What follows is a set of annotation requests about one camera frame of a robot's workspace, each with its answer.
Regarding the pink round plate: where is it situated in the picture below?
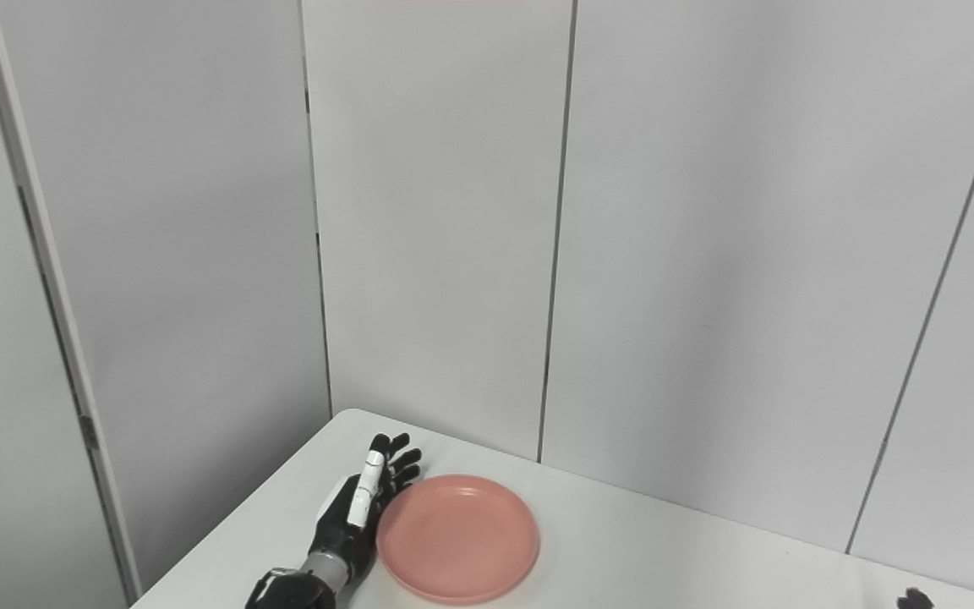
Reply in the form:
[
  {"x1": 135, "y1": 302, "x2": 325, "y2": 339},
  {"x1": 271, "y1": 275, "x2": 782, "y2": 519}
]
[{"x1": 375, "y1": 475, "x2": 540, "y2": 606}]

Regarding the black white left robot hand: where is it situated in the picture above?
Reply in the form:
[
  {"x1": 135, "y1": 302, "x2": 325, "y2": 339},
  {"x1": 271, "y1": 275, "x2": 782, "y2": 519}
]
[{"x1": 309, "y1": 433, "x2": 423, "y2": 585}]

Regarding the white partition frame post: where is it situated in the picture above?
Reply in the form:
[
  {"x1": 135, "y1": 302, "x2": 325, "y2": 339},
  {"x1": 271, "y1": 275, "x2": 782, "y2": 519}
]
[{"x1": 0, "y1": 0, "x2": 143, "y2": 604}]

